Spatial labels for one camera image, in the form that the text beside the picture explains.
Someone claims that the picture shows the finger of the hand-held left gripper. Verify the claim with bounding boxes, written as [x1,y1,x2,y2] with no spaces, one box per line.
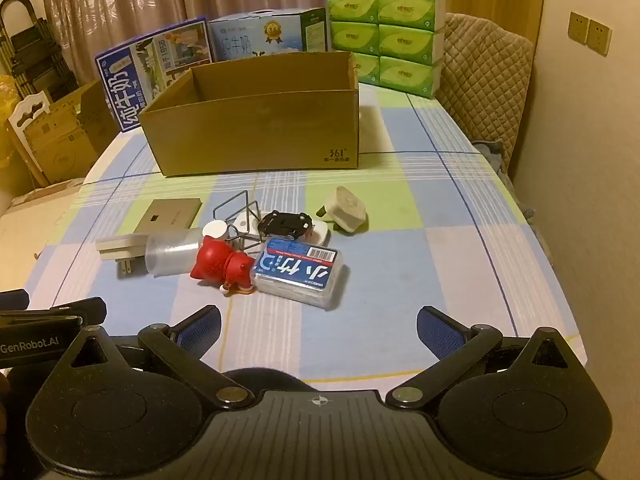
[0,289,29,312]
[47,296,107,325]

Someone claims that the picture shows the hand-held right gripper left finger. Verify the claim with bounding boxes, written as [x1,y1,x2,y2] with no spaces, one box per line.
[47,304,257,410]

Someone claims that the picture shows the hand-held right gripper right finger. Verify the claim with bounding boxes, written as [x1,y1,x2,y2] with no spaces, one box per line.
[385,305,596,409]

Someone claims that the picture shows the white power adapter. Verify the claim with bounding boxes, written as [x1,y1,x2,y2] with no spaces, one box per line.
[95,234,151,278]

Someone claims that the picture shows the red figurine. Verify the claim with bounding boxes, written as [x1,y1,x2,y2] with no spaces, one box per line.
[190,236,257,296]

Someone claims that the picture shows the clear plastic cup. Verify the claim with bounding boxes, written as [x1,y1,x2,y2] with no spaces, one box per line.
[145,230,206,277]

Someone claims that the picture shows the small white-lidded jar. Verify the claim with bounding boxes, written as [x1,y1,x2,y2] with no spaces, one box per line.
[202,220,230,242]

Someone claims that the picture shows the clear box with blue label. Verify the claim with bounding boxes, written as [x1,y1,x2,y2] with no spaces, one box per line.
[250,237,346,311]

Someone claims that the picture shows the grey box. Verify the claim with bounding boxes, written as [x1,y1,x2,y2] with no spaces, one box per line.
[134,198,202,236]

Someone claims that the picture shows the metal wire rack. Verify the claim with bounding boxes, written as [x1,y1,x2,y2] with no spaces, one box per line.
[210,190,263,251]

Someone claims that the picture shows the black toy car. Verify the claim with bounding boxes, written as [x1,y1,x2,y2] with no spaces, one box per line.
[257,211,316,240]

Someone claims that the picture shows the white remote control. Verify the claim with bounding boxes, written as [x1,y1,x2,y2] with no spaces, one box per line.
[234,210,331,246]

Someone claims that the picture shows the beige plug adapter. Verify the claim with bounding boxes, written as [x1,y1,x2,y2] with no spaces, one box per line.
[316,186,369,235]

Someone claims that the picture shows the brown cardboard box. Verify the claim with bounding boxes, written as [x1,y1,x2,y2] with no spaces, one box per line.
[139,51,361,177]

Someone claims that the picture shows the printed brown shipping carton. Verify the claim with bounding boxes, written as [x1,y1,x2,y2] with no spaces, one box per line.
[25,80,118,186]

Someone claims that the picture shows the grey cloth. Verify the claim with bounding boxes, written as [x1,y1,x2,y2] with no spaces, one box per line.
[470,137,506,176]

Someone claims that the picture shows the yellow plastic bag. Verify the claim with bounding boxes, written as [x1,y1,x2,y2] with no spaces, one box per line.
[0,75,26,191]

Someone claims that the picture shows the white carved chair back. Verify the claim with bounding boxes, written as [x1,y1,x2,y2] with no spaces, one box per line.
[5,90,53,186]

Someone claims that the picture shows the dark blue milk carton box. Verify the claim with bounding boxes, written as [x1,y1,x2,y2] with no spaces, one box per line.
[95,16,213,133]

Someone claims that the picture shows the black folding ladder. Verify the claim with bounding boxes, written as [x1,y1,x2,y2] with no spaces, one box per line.
[0,0,81,96]

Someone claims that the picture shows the chair with quilted beige cover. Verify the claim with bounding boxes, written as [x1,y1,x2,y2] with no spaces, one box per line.
[436,12,536,181]

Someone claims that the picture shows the bundle of green tissue packets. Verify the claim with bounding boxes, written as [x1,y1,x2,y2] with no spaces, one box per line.
[326,0,446,100]

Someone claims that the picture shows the light blue milk carton box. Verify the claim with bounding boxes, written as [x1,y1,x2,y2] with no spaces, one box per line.
[207,7,331,63]

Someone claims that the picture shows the beige wall socket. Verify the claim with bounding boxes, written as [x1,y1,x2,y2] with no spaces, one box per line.
[569,10,591,44]
[586,19,612,57]

